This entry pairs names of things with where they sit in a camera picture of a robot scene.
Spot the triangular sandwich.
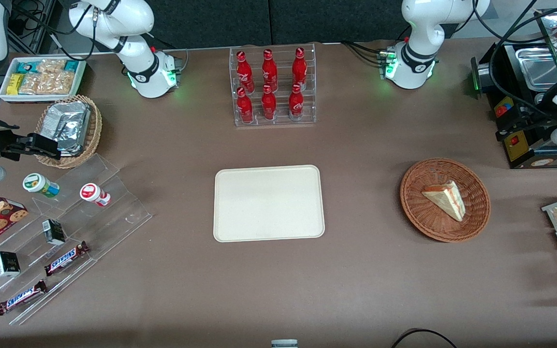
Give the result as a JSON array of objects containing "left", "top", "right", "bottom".
[{"left": 421, "top": 180, "right": 467, "bottom": 222}]

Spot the white rectangular snack tray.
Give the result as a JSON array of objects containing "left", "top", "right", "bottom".
[{"left": 0, "top": 57, "right": 87, "bottom": 103}]

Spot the light wicker basket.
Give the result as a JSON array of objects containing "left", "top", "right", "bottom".
[{"left": 35, "top": 95, "right": 103, "bottom": 169}]

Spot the beige plastic tray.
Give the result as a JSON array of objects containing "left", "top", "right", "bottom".
[{"left": 213, "top": 165, "right": 326, "bottom": 243}]

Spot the brown wicker basket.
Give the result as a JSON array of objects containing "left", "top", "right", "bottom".
[{"left": 400, "top": 158, "right": 491, "bottom": 243}]

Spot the silver foil packet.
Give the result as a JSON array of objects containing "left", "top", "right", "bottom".
[{"left": 42, "top": 101, "right": 91, "bottom": 157}]

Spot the green lid yogurt cup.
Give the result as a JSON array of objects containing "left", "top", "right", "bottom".
[{"left": 22, "top": 173, "right": 60, "bottom": 199}]

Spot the yellow snack packet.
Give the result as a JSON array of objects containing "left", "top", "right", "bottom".
[{"left": 7, "top": 73, "right": 25, "bottom": 96}]

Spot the red lid yogurt cup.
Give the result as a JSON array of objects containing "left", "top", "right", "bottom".
[{"left": 80, "top": 183, "right": 111, "bottom": 207}]

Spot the clear peanut snack bag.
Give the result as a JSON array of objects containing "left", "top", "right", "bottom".
[
  {"left": 37, "top": 59, "right": 67, "bottom": 74},
  {"left": 43, "top": 71, "right": 76, "bottom": 95},
  {"left": 18, "top": 72, "right": 47, "bottom": 95}
]

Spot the small black carton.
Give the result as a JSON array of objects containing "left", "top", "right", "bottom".
[
  {"left": 42, "top": 219, "right": 66, "bottom": 246},
  {"left": 0, "top": 251, "right": 21, "bottom": 277}
]

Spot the clear acrylic stepped display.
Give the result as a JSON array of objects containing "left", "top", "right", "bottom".
[{"left": 0, "top": 154, "right": 153, "bottom": 326}]

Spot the brown Snickers bar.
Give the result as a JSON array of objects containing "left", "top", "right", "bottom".
[
  {"left": 44, "top": 241, "right": 90, "bottom": 276},
  {"left": 0, "top": 280, "right": 48, "bottom": 316}
]

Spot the red cola bottle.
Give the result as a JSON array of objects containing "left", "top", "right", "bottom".
[
  {"left": 236, "top": 50, "right": 254, "bottom": 93},
  {"left": 289, "top": 83, "right": 305, "bottom": 121},
  {"left": 262, "top": 49, "right": 279, "bottom": 92},
  {"left": 236, "top": 87, "right": 254, "bottom": 124},
  {"left": 261, "top": 85, "right": 278, "bottom": 121},
  {"left": 292, "top": 47, "right": 308, "bottom": 91}
]

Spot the clear acrylic bottle rack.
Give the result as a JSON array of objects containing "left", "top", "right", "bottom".
[{"left": 229, "top": 43, "right": 317, "bottom": 128}]

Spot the black food warmer machine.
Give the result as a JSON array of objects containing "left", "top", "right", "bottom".
[{"left": 470, "top": 7, "right": 557, "bottom": 170}]

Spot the black base cable bundle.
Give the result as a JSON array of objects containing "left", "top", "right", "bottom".
[{"left": 341, "top": 41, "right": 386, "bottom": 66}]

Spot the black table cable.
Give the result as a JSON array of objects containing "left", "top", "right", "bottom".
[{"left": 391, "top": 328, "right": 458, "bottom": 348}]

